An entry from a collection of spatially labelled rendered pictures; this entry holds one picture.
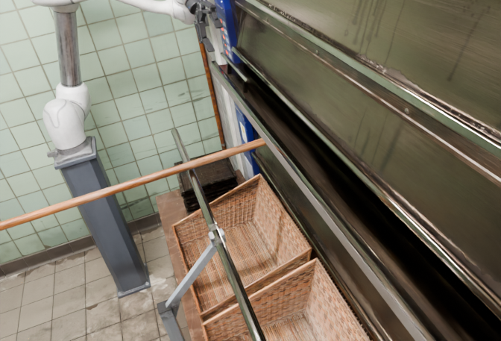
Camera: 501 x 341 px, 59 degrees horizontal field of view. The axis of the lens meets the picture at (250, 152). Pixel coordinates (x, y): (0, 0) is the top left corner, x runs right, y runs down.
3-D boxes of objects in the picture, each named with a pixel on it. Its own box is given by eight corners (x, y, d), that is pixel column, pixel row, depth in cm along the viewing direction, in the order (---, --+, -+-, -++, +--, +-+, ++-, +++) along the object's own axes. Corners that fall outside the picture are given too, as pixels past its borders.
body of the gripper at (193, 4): (204, -8, 183) (213, 9, 179) (200, 8, 189) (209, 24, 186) (188, -5, 179) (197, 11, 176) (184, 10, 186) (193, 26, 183)
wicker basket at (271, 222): (268, 214, 224) (261, 171, 209) (320, 295, 179) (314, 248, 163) (177, 248, 214) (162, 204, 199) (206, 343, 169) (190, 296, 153)
